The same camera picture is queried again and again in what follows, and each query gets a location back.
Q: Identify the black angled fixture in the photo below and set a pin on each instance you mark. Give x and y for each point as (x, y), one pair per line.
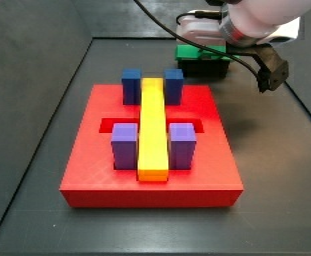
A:
(203, 68)

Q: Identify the purple block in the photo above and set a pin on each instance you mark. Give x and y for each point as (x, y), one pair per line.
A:
(180, 145)
(124, 145)

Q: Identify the green stepped block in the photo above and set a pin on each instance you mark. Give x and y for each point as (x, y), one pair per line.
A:
(187, 52)

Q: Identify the purple block right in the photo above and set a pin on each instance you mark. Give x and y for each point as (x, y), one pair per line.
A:
(180, 145)

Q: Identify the dark blue block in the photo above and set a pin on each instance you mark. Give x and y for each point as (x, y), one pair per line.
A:
(131, 77)
(172, 86)

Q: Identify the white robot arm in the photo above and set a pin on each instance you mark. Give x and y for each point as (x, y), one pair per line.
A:
(249, 22)

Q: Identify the purple block left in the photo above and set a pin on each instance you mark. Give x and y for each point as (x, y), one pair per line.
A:
(124, 145)

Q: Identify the dark blue block left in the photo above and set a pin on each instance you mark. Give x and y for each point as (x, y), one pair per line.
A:
(131, 77)

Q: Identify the red base board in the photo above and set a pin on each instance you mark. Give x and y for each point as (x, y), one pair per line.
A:
(93, 185)

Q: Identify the yellow long bar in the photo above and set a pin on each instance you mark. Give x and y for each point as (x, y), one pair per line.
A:
(152, 157)

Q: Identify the dark blue block right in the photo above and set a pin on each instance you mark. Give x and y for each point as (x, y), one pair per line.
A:
(172, 86)

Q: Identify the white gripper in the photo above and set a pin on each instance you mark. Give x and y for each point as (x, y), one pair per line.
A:
(197, 25)

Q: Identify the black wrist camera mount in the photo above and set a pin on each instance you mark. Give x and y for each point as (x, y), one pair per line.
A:
(272, 67)

